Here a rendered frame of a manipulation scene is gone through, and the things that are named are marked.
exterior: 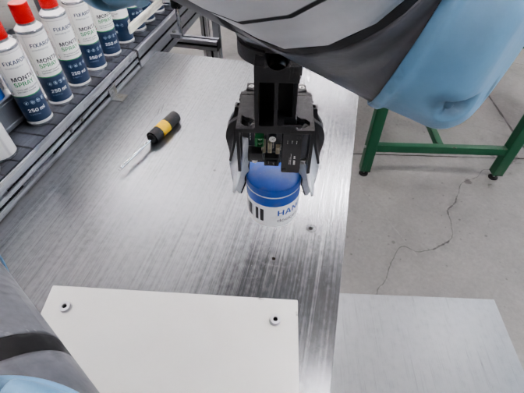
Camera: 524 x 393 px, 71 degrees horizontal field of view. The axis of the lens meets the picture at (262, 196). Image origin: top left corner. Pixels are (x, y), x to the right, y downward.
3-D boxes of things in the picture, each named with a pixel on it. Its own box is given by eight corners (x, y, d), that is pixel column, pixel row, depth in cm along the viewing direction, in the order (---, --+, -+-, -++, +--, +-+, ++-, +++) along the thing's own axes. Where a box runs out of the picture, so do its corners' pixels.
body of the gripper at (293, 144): (235, 176, 37) (227, 61, 28) (242, 125, 42) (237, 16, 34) (312, 178, 36) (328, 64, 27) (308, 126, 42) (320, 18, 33)
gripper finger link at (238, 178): (214, 214, 44) (235, 159, 37) (220, 178, 48) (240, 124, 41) (238, 220, 44) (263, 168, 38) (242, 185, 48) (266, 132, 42)
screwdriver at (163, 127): (171, 119, 85) (169, 108, 83) (182, 122, 84) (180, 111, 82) (115, 173, 73) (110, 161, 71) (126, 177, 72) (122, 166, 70)
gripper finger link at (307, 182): (305, 222, 44) (283, 168, 38) (303, 187, 48) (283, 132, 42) (331, 217, 43) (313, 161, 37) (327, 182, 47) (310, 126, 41)
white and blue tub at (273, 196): (249, 189, 53) (247, 152, 48) (297, 190, 53) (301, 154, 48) (245, 227, 48) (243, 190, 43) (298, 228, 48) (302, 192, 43)
